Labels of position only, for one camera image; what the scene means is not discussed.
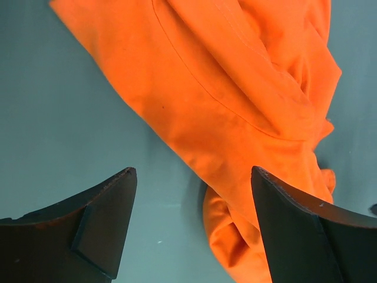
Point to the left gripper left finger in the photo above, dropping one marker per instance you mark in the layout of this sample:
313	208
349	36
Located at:
79	239

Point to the orange t shirt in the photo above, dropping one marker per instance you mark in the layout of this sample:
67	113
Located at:
227	85

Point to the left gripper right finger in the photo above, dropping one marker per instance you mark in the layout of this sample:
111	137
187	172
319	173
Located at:
309	240

